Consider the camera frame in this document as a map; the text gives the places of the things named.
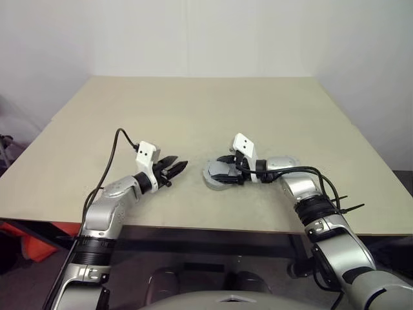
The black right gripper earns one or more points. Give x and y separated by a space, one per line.
243 169

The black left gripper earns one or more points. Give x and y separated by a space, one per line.
162 176

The silver end cover circuit board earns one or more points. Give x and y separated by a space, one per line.
215 168

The silver stator housing copper coils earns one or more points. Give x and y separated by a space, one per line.
222 186

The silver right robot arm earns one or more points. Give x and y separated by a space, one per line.
342 252

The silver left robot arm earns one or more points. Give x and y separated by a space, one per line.
103 206

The dark rounded shape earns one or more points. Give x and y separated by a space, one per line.
246 282
164 284

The black caster wheel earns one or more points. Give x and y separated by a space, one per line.
299 270

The silver robot torso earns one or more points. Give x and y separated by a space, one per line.
206 302

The orange fabric bag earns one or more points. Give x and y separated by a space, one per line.
38 248

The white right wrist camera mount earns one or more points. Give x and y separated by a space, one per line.
243 143

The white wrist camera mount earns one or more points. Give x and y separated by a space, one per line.
243 143
145 153

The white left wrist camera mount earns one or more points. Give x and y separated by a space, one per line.
145 153

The dark metal table frame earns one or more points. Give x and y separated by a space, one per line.
193 239

